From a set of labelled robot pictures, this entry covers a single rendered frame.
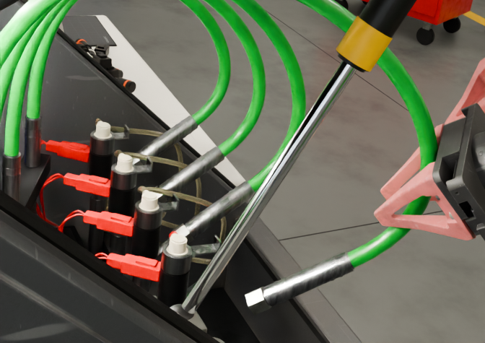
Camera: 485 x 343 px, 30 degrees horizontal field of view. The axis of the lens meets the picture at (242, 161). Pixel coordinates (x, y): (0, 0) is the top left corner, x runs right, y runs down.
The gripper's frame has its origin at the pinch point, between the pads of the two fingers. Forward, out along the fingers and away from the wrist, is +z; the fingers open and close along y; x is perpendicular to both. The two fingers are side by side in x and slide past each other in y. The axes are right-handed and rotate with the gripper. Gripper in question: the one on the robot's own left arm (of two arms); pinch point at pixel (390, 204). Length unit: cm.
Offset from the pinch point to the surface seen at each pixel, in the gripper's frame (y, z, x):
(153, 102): -55, 58, 1
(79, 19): -83, 82, -12
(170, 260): 2.6, 20.8, -4.0
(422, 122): -0.6, -6.4, -5.7
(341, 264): 3.8, 4.9, 1.6
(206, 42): -312, 221, 74
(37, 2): 6.6, 9.3, -30.3
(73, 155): -15.0, 39.3, -11.0
